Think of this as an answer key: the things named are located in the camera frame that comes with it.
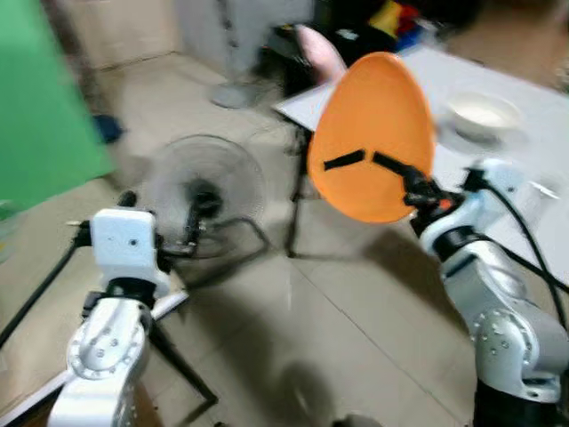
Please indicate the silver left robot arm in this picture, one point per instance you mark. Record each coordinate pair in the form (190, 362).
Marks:
(107, 356)

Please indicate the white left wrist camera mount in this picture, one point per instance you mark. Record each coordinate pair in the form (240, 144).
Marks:
(124, 240)

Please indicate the white bowl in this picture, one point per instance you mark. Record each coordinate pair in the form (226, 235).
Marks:
(483, 111)

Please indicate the colourful toy pile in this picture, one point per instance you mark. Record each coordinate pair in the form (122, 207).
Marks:
(393, 20)

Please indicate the pink cushion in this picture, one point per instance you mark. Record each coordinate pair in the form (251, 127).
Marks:
(322, 52)

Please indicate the blue floor item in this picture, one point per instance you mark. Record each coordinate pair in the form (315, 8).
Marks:
(108, 130)

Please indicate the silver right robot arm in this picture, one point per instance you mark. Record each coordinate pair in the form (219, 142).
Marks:
(498, 302)

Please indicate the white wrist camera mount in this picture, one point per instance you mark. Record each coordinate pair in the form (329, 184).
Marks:
(498, 182)
(124, 240)

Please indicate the black tripod stand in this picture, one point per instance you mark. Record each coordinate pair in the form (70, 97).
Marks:
(178, 356)

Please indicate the orange oval plate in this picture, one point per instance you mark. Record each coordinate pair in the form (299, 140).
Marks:
(373, 107)

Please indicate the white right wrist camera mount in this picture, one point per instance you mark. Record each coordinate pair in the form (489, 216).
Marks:
(498, 182)

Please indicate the black floor fan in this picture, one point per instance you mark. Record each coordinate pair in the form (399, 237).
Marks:
(222, 178)

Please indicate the white table with black legs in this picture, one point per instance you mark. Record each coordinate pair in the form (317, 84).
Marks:
(533, 98)

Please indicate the green board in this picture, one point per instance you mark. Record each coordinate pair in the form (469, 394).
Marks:
(44, 98)

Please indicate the grey round stand base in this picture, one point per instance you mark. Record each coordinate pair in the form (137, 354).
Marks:
(236, 94)

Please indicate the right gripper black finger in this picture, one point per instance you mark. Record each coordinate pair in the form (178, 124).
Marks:
(391, 167)

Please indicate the clear glass plate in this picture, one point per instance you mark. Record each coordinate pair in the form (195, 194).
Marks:
(462, 140)

